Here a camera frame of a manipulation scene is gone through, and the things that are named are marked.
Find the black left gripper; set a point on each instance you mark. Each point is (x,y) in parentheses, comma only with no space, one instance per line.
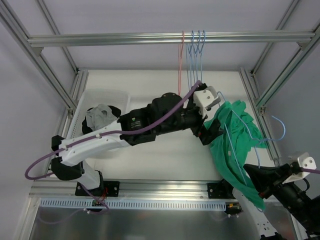
(203,133)

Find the blue hanger of black top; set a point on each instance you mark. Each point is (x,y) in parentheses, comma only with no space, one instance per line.
(194,53)

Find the pink wire hanger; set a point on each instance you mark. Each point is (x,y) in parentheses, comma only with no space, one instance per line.
(180,62)

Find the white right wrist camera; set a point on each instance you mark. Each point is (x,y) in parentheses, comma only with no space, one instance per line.
(302,164)

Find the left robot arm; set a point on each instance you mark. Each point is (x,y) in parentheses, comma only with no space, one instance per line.
(166,114)

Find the dark grey tank top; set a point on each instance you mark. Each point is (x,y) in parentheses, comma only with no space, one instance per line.
(99,117)

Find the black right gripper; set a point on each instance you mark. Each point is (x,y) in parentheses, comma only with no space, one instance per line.
(279,180)

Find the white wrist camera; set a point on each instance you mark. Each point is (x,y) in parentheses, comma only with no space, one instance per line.
(302,164)
(205,100)

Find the aluminium hanging rail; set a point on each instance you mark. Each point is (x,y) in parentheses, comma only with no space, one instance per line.
(115,39)

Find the black tank top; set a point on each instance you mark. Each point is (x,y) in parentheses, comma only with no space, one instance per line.
(86,130)

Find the white slotted cable duct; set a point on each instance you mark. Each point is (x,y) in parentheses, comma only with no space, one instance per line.
(134,204)

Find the blue hanger of grey top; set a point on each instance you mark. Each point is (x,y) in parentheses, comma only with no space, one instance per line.
(191,75)

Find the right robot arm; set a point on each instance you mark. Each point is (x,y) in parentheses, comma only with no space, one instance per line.
(263,228)

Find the blue hanger of green top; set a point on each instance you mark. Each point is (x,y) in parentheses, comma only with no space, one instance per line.
(201,62)

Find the green tank top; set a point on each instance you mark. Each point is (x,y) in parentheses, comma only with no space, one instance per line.
(232,145)

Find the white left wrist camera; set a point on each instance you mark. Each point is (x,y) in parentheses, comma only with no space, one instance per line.
(205,100)

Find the white plastic basket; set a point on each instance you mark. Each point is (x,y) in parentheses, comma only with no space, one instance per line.
(91,98)

